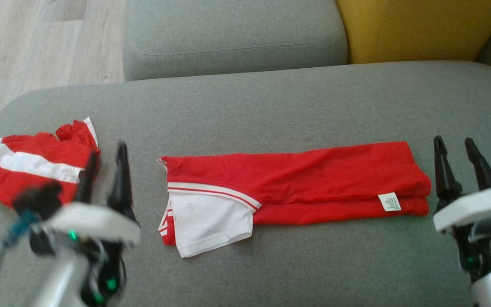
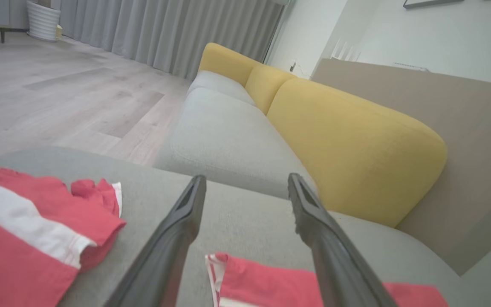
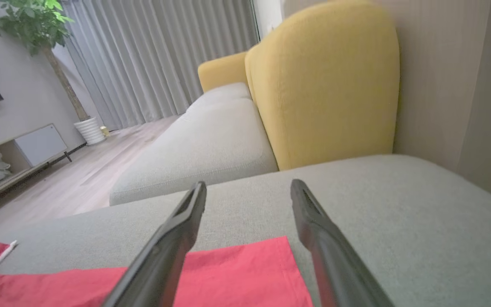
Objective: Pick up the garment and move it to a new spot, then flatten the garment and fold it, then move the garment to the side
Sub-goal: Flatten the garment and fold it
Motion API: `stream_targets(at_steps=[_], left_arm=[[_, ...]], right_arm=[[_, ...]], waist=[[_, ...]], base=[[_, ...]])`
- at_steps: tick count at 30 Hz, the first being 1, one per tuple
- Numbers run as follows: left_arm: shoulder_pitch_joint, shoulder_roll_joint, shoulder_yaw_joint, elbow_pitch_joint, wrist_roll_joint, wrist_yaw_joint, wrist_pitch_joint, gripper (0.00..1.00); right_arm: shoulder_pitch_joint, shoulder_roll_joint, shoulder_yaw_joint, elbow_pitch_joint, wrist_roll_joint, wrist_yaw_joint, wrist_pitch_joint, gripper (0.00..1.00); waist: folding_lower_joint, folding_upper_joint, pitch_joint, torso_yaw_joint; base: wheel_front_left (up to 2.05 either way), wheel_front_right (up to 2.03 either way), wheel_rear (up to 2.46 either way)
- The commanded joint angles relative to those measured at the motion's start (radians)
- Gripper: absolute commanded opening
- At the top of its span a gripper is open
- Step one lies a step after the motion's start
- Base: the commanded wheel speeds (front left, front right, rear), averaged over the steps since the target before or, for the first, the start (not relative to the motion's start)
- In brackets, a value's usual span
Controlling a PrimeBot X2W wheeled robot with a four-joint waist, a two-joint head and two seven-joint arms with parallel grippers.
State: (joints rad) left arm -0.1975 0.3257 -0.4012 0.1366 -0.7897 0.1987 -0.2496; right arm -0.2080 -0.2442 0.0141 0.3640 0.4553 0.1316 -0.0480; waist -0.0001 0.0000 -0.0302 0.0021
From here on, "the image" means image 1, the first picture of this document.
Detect yellow sofa back cushion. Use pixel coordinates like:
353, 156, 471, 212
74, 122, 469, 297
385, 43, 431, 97
335, 0, 491, 65

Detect grey cable with blue plug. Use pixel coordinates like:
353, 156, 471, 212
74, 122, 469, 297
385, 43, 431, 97
0, 209, 39, 303

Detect red shorts with white stripes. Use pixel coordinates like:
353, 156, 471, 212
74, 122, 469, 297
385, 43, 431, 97
0, 117, 101, 209

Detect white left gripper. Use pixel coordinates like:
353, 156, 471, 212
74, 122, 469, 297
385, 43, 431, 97
41, 142, 142, 306

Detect red and white shirt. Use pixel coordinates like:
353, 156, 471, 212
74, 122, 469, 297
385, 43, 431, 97
157, 141, 432, 259

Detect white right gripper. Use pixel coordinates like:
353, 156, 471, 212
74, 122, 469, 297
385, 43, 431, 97
433, 136, 491, 282

